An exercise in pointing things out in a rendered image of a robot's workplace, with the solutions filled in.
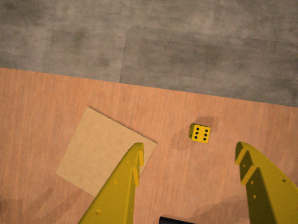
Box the tan flat mat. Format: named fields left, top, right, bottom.
left=55, top=107, right=157, bottom=197

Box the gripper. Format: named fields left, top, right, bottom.
left=78, top=142, right=298, bottom=224

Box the yellow die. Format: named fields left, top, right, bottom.
left=188, top=123, right=211, bottom=143

